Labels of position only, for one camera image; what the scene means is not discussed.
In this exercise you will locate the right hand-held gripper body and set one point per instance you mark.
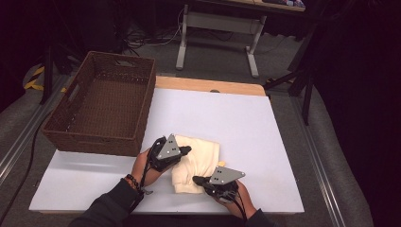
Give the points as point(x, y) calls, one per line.
point(225, 176)

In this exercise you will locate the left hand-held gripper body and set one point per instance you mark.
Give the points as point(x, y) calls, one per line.
point(168, 151)

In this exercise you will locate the cream pants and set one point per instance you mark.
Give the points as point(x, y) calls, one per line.
point(198, 160)

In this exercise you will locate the brown woven basket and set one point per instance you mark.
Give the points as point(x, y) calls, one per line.
point(107, 104)

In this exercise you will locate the person's left hand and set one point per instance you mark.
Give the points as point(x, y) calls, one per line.
point(148, 171)

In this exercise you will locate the person's right hand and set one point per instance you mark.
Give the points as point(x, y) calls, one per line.
point(242, 201)

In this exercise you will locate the white table mat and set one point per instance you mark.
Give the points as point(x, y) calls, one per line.
point(236, 119)

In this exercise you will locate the black metal stand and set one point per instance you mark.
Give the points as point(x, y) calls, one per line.
point(48, 72)
point(302, 82)

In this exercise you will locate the white-legged wooden desk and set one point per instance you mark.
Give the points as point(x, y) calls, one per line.
point(220, 22)

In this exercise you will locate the yellow black striped tape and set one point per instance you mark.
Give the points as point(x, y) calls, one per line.
point(33, 83)

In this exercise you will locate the colourful item on desk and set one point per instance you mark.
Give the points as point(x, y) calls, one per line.
point(291, 3)

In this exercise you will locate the metal floor rail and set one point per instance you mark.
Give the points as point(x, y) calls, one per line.
point(28, 130)
point(321, 170)

